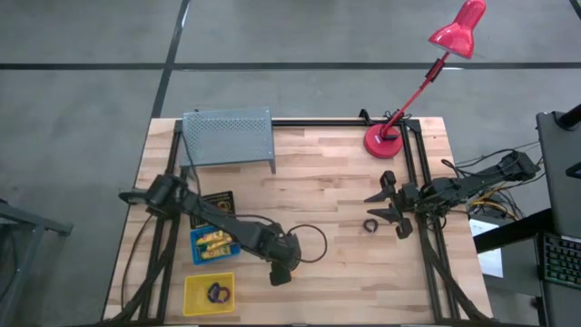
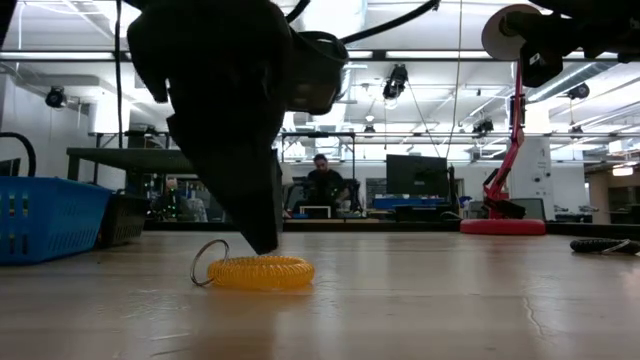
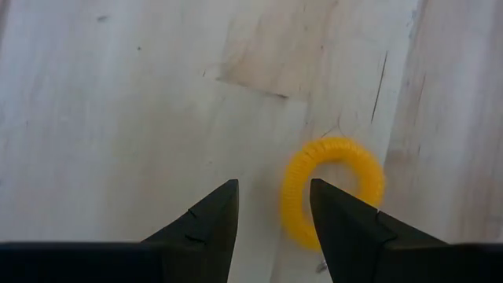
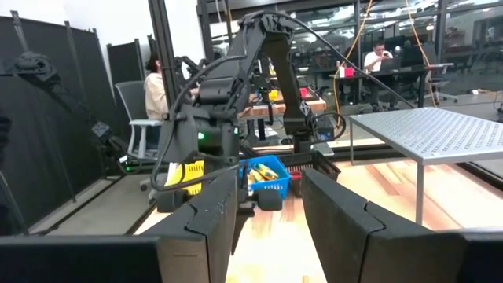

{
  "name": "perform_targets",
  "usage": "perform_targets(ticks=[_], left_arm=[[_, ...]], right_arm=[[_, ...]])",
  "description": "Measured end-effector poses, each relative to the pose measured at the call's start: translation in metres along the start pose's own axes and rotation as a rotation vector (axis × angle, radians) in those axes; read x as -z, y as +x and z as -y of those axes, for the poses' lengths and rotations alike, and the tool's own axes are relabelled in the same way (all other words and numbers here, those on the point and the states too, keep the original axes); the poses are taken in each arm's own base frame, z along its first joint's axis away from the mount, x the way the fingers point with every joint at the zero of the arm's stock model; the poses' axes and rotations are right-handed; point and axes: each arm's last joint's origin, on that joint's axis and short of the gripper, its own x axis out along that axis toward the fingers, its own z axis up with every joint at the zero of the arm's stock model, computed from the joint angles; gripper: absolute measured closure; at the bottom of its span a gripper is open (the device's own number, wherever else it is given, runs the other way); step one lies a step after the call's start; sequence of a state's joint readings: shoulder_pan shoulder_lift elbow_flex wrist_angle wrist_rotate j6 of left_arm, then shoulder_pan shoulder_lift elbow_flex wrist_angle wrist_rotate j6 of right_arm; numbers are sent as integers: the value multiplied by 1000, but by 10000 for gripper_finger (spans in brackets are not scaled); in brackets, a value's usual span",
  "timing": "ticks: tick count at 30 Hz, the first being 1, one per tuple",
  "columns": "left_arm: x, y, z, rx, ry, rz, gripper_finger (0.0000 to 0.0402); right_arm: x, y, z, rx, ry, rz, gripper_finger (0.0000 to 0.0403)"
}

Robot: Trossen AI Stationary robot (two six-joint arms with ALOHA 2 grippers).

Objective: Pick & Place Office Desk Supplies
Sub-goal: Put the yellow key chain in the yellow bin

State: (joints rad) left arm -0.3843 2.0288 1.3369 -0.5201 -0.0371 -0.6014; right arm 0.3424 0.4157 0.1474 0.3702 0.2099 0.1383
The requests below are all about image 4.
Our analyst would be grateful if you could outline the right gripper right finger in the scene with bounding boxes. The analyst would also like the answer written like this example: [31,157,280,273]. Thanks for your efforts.
[301,167,503,283]

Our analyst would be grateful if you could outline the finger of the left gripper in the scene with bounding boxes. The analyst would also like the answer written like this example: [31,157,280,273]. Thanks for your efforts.
[156,189,189,214]
[231,187,285,256]

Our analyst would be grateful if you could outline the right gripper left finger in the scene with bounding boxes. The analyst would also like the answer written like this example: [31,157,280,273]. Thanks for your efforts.
[0,168,240,283]

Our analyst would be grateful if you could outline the yellow crayon pack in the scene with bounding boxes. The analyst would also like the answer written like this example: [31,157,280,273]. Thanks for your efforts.
[253,163,281,181]
[246,167,263,186]

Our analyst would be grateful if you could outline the grey office chair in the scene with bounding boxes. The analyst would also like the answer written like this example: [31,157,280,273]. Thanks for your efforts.
[114,79,164,160]

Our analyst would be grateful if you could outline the black background desk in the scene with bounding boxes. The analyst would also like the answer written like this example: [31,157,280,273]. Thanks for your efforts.
[333,64,431,109]

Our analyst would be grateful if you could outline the black office chair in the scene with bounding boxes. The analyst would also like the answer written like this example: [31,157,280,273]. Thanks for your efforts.
[424,42,460,104]

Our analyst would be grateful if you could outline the blue plastic basket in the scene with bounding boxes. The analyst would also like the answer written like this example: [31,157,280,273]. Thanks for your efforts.
[238,154,292,200]

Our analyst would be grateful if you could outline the yellow plastic basket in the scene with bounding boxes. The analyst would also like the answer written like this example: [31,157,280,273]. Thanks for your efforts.
[163,160,206,197]

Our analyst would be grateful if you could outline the black mesh basket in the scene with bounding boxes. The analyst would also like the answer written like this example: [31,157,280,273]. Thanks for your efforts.
[279,150,342,198]

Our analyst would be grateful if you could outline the wooden background table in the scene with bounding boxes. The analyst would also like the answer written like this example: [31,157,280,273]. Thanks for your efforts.
[237,88,328,119]

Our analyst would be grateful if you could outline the person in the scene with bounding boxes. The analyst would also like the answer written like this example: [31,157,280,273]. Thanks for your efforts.
[363,39,395,74]
[143,53,171,122]

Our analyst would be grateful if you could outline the black partition panel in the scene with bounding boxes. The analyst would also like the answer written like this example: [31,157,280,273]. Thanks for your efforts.
[0,9,119,237]
[106,38,145,119]

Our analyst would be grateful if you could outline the grey perforated metal shelf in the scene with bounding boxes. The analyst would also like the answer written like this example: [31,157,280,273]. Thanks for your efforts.
[347,106,503,226]

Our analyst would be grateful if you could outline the black laptop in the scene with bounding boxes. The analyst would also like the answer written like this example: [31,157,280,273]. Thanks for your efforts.
[379,57,402,72]

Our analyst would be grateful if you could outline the thin black cable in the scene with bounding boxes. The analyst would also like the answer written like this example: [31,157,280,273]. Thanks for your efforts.
[274,14,417,110]

